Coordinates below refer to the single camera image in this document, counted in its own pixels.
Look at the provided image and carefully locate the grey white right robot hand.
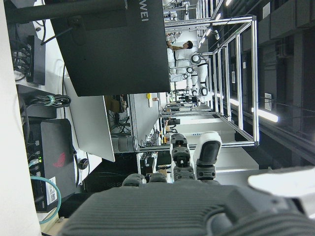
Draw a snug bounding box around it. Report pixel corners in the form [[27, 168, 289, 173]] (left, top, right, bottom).
[[60, 131, 315, 236]]

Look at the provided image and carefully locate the silver metal cylinder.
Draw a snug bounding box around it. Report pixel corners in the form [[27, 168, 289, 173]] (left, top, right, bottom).
[[112, 136, 138, 153]]

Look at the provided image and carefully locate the black computer mouse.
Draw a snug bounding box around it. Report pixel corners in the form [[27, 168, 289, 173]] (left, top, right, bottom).
[[77, 158, 90, 170]]

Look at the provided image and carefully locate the silver laptop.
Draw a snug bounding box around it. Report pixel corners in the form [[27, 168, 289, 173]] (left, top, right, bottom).
[[64, 78, 116, 163]]

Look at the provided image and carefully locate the black mini computer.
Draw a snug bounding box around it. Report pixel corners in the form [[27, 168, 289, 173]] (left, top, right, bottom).
[[27, 118, 79, 213]]

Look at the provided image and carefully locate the white humanoid robot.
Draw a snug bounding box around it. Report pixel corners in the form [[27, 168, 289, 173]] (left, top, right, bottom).
[[167, 48, 210, 96]]

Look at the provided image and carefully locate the standing person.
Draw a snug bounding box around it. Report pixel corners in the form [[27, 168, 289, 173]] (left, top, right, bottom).
[[166, 40, 195, 54]]

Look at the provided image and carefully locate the black monitor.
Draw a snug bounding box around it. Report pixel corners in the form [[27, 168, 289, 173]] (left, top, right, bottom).
[[4, 0, 172, 97]]

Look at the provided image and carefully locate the black desktop hub box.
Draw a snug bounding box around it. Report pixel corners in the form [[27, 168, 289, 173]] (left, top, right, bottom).
[[26, 35, 46, 86]]

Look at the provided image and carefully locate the green network cable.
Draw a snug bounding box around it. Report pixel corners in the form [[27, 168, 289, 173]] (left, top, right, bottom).
[[29, 157, 62, 224]]

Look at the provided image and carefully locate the aluminium frame cage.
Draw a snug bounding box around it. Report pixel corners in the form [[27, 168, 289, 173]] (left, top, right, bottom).
[[159, 14, 259, 148]]

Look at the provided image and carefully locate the coiled cable with green tie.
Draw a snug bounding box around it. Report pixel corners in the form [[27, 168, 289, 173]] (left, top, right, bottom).
[[24, 94, 72, 108]]

